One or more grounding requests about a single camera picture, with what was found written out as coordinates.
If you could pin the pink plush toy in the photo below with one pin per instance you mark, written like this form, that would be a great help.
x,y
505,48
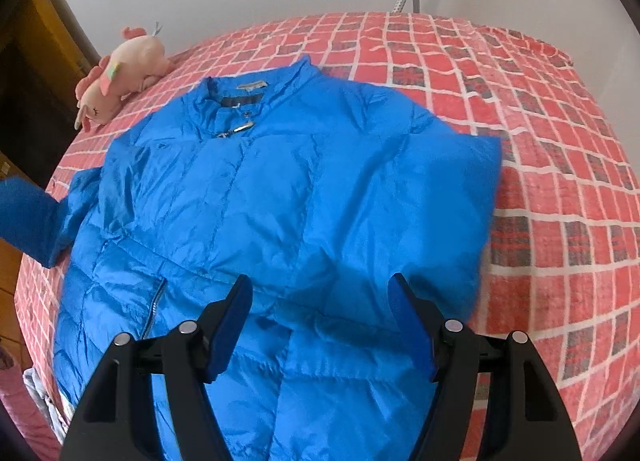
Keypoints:
x,y
125,76

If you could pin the white crumpled cloth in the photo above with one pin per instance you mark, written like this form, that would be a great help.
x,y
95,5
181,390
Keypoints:
x,y
47,391

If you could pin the red plaid bed sheet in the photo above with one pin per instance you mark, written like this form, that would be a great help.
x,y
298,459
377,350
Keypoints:
x,y
540,181

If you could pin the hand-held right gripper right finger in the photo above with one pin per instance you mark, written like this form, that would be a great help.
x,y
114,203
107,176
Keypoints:
x,y
409,326

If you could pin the blue puffer jacket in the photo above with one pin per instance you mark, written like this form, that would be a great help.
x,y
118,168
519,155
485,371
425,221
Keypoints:
x,y
280,201

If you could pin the wooden wardrobe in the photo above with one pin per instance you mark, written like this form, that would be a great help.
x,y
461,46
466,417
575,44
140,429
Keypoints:
x,y
35,71

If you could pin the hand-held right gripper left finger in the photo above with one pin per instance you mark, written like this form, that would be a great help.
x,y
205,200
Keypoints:
x,y
231,326

